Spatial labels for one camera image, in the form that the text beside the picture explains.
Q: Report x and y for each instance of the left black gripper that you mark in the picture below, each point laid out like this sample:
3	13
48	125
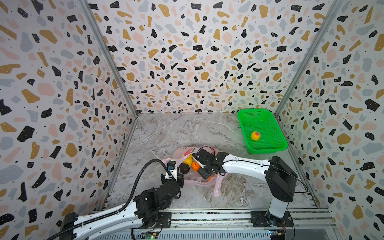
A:
180	180

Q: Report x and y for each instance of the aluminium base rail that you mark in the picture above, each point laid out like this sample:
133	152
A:
236	224

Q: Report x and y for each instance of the small circuit board right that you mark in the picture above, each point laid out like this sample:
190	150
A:
277	234

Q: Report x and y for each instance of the small circuit board left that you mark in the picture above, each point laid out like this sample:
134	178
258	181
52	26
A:
149	235

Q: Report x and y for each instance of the yellow red peach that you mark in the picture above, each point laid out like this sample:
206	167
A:
255	136

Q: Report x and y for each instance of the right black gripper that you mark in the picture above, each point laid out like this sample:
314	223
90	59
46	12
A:
202	164

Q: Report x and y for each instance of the dark avocado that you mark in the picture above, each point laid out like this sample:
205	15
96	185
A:
184	168

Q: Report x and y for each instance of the small circuit board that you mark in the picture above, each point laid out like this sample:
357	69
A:
149	235
277	234

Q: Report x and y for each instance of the green plastic basket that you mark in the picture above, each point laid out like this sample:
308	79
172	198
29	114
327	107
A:
272	139

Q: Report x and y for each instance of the yellow lemon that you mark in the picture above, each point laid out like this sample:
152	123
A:
189	160

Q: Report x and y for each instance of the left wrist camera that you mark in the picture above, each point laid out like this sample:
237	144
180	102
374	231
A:
172	172

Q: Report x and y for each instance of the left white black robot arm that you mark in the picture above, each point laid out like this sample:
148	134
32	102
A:
141	212

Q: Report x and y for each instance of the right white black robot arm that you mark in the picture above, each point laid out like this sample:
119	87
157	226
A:
280	178

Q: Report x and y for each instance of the pink plastic bag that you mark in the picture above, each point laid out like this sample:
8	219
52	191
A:
192	173

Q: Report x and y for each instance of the orange fruit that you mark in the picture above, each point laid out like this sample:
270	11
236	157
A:
195	166

